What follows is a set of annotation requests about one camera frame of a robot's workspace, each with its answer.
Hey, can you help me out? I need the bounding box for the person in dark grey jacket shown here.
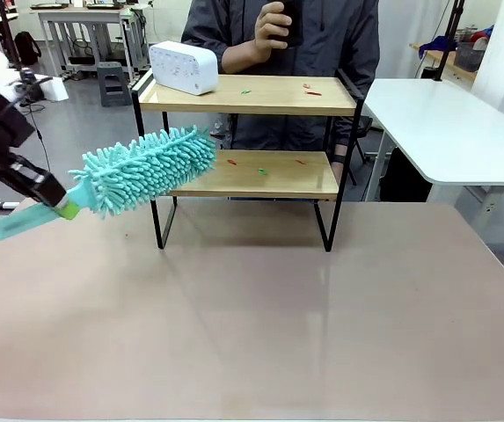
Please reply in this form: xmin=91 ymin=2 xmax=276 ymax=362
xmin=179 ymin=0 xmax=382 ymax=164

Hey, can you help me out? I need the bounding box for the white table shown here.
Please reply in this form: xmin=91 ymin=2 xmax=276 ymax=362
xmin=360 ymin=77 xmax=504 ymax=188

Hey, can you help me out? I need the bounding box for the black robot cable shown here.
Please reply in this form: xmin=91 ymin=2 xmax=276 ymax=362
xmin=0 ymin=75 xmax=55 ymax=116

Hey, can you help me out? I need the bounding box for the grey mesh basket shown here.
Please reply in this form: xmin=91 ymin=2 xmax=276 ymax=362
xmin=455 ymin=40 xmax=486 ymax=72

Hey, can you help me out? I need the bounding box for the black backpack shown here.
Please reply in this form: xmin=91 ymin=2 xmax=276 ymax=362
xmin=13 ymin=31 xmax=42 ymax=65

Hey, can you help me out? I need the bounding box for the white foam box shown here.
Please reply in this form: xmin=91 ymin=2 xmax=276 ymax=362
xmin=40 ymin=76 xmax=69 ymax=103

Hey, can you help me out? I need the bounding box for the white rounded box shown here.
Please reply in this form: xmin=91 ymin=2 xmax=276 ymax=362
xmin=148 ymin=40 xmax=220 ymax=98

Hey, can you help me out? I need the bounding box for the teal microfiber duster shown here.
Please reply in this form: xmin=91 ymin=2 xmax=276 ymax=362
xmin=0 ymin=125 xmax=220 ymax=247

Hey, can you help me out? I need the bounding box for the person's right forearm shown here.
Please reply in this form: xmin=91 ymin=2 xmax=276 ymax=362
xmin=221 ymin=42 xmax=267 ymax=75

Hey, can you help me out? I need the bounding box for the blue cloth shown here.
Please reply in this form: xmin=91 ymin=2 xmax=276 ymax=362
xmin=418 ymin=33 xmax=460 ymax=59

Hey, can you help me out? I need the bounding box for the black tripod pole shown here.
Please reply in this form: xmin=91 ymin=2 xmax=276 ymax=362
xmin=0 ymin=0 xmax=23 ymax=72

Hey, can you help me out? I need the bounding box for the grey plastic stool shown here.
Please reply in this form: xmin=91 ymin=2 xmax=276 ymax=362
xmin=96 ymin=61 xmax=134 ymax=108

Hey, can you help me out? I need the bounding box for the wooden side table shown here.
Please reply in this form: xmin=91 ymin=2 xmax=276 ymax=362
xmin=409 ymin=41 xmax=478 ymax=84

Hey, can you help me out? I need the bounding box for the black phone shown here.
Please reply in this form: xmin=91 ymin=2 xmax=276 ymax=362
xmin=269 ymin=0 xmax=304 ymax=48

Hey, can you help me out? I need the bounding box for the black stand pole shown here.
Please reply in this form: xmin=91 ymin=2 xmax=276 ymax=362
xmin=434 ymin=0 xmax=466 ymax=83

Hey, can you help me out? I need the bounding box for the two-tier wooden shelf black frame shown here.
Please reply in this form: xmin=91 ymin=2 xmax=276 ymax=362
xmin=130 ymin=68 xmax=366 ymax=254

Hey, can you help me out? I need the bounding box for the grey workbench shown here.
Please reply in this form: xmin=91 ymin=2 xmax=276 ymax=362
xmin=29 ymin=2 xmax=151 ymax=83

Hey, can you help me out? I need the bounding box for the person's right hand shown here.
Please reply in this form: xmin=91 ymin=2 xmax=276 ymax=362
xmin=253 ymin=1 xmax=295 ymax=63

